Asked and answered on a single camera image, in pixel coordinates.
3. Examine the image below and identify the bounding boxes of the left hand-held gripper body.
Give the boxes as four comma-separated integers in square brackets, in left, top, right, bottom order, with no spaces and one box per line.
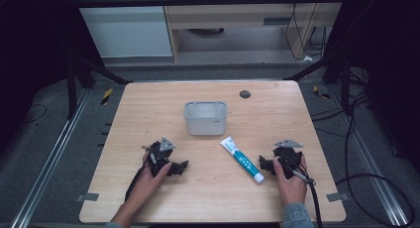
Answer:
[142,136,176,177]

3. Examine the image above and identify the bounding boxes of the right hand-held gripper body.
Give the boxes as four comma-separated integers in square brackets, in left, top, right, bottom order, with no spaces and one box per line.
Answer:
[271,139,304,180]

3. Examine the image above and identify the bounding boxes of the white and teal toothpaste tube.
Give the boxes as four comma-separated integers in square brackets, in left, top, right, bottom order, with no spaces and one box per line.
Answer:
[219,135,266,185]

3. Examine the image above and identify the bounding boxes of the grey plastic box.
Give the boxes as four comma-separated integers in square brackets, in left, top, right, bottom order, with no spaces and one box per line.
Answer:
[182,100,229,137]

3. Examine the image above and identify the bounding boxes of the person's right hand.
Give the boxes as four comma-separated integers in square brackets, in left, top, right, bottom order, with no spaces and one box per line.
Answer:
[272,154,309,206]

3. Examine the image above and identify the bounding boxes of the person's left hand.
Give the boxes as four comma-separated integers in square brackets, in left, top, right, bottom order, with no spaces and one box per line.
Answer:
[130,162,173,207]

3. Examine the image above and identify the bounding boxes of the yellow and black tape strip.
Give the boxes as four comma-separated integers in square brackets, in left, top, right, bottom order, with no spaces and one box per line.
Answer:
[100,87,114,106]
[312,84,332,100]

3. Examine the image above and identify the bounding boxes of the black metal stand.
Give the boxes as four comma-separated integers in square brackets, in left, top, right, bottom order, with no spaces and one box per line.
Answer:
[64,49,134,121]
[282,51,353,117]

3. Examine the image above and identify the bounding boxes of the white cabinet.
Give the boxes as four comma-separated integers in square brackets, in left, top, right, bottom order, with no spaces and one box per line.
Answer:
[70,0,173,59]

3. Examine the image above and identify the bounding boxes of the dark curtain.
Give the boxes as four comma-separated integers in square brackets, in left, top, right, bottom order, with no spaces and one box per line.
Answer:
[0,0,107,153]
[325,0,420,174]

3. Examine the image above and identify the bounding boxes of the light wooden desk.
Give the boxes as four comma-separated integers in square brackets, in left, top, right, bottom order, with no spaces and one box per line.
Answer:
[159,0,346,62]

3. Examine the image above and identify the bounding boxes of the left hand-held gripper cable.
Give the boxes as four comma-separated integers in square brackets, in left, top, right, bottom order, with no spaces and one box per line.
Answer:
[124,145,157,202]

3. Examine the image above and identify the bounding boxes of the hand-held gripper cable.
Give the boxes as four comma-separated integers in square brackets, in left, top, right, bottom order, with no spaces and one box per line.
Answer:
[283,155,324,228]
[124,145,157,202]

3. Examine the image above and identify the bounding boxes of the right hand-held gripper cable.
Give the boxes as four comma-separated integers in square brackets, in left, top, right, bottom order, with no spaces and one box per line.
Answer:
[283,155,324,228]

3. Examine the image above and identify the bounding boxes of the black floor cable loop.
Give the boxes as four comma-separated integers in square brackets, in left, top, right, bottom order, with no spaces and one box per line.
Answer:
[310,90,417,228]

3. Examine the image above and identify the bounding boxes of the grey metal table bracket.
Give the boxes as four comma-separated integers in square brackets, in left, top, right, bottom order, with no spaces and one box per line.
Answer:
[75,191,100,203]
[325,191,350,203]

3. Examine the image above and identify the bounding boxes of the aluminium floor rail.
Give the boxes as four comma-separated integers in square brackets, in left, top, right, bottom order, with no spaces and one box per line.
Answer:
[10,88,92,228]
[326,84,411,228]

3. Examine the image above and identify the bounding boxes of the black hanging desk cables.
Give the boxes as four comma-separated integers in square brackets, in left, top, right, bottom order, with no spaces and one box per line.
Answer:
[284,2,329,61]

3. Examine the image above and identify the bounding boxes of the thin black floor cable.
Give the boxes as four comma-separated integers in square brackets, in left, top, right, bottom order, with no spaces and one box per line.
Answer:
[19,103,49,126]

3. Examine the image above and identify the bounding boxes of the black horizontal frame bar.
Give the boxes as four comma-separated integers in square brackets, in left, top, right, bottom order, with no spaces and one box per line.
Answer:
[72,0,347,9]

